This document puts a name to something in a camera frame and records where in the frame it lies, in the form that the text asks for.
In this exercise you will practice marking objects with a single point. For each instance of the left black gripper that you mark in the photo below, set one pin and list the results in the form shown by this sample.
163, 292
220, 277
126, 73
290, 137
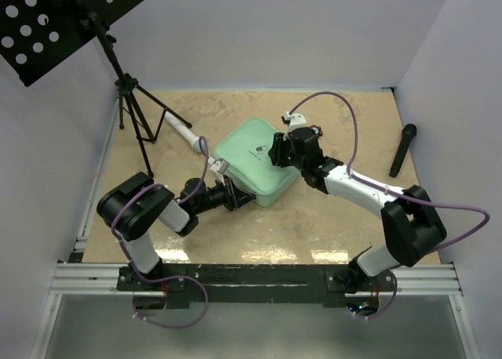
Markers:
241, 198

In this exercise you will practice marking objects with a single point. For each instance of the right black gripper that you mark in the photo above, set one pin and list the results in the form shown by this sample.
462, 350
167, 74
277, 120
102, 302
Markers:
276, 153

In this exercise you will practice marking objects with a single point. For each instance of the mint green medicine case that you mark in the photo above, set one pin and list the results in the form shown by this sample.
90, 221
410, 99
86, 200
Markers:
250, 168

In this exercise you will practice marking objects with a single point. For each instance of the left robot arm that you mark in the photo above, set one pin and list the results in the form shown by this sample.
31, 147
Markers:
132, 207

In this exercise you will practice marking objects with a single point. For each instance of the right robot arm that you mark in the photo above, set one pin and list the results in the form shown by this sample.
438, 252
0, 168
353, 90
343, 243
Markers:
411, 228

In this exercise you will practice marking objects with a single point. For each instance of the red owl toy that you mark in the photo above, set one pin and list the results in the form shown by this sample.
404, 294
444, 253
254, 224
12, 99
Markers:
317, 130

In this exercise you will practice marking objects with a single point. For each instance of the white microphone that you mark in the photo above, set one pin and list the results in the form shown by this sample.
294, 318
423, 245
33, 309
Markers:
195, 141

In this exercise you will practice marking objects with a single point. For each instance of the black microphone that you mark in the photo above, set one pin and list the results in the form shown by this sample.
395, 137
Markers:
409, 131

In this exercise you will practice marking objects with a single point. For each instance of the black perforated music stand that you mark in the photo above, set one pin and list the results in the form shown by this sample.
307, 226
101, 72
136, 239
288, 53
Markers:
39, 35

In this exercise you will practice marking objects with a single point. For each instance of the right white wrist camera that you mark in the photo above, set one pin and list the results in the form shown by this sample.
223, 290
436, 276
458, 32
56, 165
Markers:
293, 121

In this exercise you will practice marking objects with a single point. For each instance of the black base frame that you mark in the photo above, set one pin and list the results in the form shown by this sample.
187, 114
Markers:
177, 286

